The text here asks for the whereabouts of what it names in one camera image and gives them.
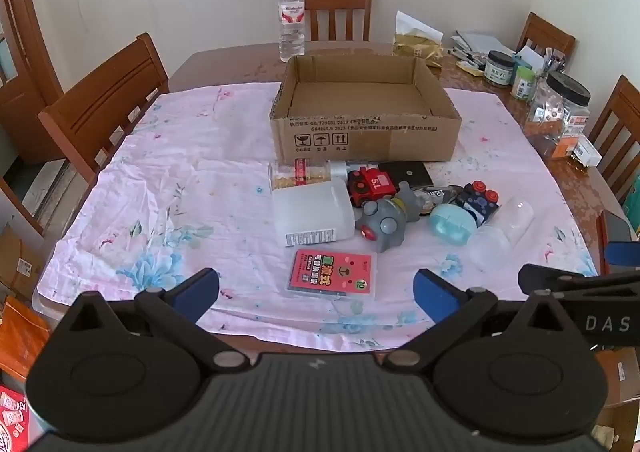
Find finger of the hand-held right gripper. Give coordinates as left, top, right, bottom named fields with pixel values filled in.
left=598, top=210, right=640, bottom=277
left=518, top=263, right=640, bottom=297

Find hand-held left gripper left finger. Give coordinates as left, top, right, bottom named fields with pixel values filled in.
left=64, top=268, right=253, bottom=375

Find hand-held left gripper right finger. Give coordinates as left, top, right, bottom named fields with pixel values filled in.
left=387, top=268, right=568, bottom=375

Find clear plastic jar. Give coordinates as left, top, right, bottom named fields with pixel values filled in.
left=469, top=197, right=535, bottom=269

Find teal round case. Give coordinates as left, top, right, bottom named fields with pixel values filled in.
left=429, top=202, right=477, bottom=247

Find black toy block red caps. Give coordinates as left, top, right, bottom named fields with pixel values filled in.
left=454, top=182, right=502, bottom=227

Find pink card case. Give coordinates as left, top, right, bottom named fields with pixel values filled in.
left=285, top=248, right=377, bottom=301

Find white square plastic bottle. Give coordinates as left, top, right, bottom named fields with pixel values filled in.
left=272, top=178, right=357, bottom=249

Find clear red-label spice jar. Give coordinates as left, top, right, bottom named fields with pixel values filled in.
left=269, top=158, right=351, bottom=193

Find cardboard box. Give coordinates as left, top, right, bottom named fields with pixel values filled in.
left=269, top=54, right=462, bottom=165
left=0, top=224, right=48, bottom=303
left=590, top=347, right=640, bottom=450

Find cardboard box on floor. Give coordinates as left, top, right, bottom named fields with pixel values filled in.
left=0, top=224, right=48, bottom=303
left=590, top=347, right=640, bottom=450

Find grey toy figure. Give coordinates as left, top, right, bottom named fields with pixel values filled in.
left=356, top=182, right=427, bottom=253

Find tape dispenser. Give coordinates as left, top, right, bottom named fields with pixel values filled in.
left=417, top=184, right=466, bottom=217

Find pink floral cloth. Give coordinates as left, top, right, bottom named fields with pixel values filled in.
left=32, top=84, right=601, bottom=353

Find small white box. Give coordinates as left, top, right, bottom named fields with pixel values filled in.
left=572, top=139, right=603, bottom=167

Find black flat box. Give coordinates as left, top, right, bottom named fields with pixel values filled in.
left=377, top=161, right=433, bottom=189

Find red toy fire truck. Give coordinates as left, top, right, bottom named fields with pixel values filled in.
left=346, top=168, right=399, bottom=209

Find large clear jar black lid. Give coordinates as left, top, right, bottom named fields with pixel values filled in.
left=522, top=72, right=592, bottom=160

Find green-lid small jar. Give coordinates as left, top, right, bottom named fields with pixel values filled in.
left=511, top=66, right=537, bottom=102

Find clear pen holder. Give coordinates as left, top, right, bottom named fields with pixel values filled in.
left=542, top=46, right=568, bottom=78

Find dark-lid glass jar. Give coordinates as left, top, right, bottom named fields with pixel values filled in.
left=484, top=50, right=516, bottom=90

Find red printed package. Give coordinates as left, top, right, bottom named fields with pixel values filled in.
left=0, top=384, right=33, bottom=452

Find bundle of pens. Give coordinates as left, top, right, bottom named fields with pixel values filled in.
left=450, top=46, right=488, bottom=70

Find stack of papers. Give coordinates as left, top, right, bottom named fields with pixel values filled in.
left=451, top=30, right=516, bottom=63

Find gold tissue pack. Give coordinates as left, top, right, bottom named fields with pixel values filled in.
left=391, top=10, right=445, bottom=68

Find clear water bottle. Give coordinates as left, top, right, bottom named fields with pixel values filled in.
left=278, top=0, right=306, bottom=63

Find wooden door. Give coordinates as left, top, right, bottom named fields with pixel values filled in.
left=0, top=0, right=66, bottom=165

